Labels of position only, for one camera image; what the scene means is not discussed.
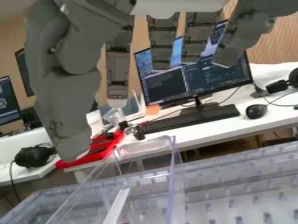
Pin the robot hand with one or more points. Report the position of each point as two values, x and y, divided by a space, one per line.
67 83

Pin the computer screen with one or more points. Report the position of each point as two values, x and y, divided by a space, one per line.
24 71
194 81
8 100

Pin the clear plastic cup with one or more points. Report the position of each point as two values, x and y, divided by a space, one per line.
115 116

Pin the red tray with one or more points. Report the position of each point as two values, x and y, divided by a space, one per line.
100 151
115 136

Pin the small black device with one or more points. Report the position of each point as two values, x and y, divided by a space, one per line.
136 130

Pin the black headphones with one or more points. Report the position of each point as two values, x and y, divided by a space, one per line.
33 156
294 77

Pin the white desk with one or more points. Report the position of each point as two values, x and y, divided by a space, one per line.
221 128
17 173

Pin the black keyboard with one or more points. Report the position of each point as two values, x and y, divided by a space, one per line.
194 118

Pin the clear box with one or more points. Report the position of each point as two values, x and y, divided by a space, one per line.
147 186

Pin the black mouse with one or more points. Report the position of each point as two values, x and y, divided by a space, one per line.
256 111

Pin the black power adapter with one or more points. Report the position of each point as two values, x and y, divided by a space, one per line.
277 86

